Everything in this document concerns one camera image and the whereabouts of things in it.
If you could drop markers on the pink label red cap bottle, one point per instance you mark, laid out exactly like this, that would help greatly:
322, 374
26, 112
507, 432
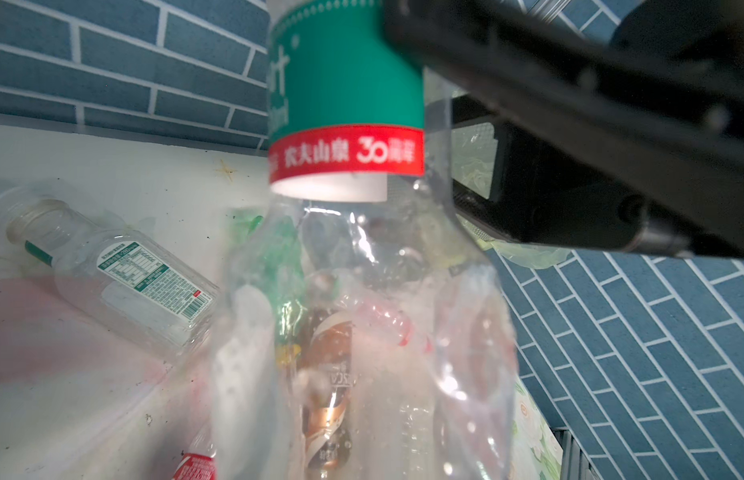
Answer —
384, 321

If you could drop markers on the brown coffee bottle upper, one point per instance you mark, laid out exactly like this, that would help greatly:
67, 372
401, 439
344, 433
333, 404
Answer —
326, 357

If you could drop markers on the clear square white-label bottle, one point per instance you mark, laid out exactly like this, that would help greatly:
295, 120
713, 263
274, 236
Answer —
122, 278

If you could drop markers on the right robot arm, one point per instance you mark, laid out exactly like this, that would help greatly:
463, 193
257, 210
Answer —
635, 146

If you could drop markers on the clear bottle green label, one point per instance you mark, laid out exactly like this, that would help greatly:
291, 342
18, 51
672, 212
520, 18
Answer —
360, 156

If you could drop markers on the green plastic bin liner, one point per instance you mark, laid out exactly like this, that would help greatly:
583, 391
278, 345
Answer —
524, 255

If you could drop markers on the red label yellow cap bottle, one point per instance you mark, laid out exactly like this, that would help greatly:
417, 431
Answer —
198, 461

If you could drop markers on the green Sprite bottle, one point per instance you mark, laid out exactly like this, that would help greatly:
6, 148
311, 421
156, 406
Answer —
265, 282

